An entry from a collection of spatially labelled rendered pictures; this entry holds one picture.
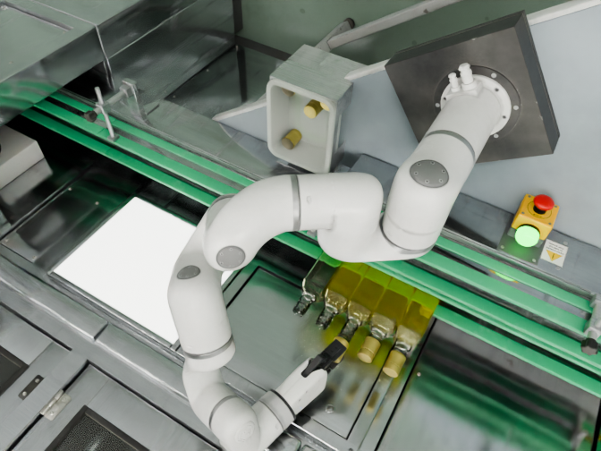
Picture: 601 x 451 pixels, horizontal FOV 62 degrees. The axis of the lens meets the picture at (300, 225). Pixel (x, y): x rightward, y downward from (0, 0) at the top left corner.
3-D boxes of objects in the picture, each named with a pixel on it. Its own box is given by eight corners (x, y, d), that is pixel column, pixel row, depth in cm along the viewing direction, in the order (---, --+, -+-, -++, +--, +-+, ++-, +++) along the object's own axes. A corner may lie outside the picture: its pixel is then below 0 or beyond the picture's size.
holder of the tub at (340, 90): (286, 148, 136) (271, 165, 132) (287, 58, 115) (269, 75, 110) (342, 172, 131) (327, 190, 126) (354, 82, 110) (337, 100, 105)
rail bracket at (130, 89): (148, 104, 149) (93, 147, 137) (135, 54, 136) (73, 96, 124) (160, 109, 148) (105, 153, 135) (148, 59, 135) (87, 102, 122)
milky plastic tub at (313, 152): (284, 134, 132) (267, 153, 127) (285, 58, 114) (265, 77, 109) (343, 158, 126) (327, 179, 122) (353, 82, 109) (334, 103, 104)
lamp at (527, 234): (513, 234, 105) (510, 243, 104) (521, 220, 102) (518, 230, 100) (535, 242, 104) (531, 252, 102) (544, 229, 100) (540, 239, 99)
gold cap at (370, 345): (364, 341, 108) (355, 357, 106) (367, 334, 106) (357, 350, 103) (379, 349, 107) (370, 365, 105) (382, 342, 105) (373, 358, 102)
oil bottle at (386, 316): (402, 266, 123) (364, 333, 111) (406, 251, 119) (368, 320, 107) (423, 276, 121) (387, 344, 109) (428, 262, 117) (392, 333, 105)
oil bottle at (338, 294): (359, 246, 127) (318, 310, 115) (362, 233, 122) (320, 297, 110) (379, 256, 125) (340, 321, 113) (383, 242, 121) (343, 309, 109)
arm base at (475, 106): (428, 66, 91) (394, 111, 82) (498, 50, 82) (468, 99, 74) (452, 137, 99) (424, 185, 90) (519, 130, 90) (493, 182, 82)
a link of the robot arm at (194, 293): (279, 339, 79) (274, 291, 93) (254, 217, 70) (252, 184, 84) (178, 359, 78) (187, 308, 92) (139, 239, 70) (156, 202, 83)
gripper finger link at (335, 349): (325, 371, 101) (347, 350, 104) (325, 364, 98) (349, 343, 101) (313, 361, 102) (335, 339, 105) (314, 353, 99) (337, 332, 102)
